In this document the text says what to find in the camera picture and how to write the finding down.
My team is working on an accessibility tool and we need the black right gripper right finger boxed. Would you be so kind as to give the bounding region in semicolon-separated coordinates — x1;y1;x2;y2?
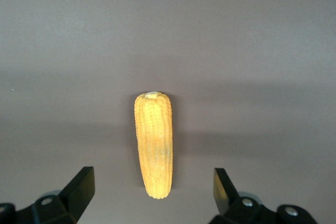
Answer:
213;167;279;224

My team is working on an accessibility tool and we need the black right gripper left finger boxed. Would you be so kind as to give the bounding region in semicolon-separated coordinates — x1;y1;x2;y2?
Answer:
14;166;95;224

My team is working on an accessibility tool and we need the yellow corn cob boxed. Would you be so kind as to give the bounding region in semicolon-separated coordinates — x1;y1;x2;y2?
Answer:
134;91;174;200

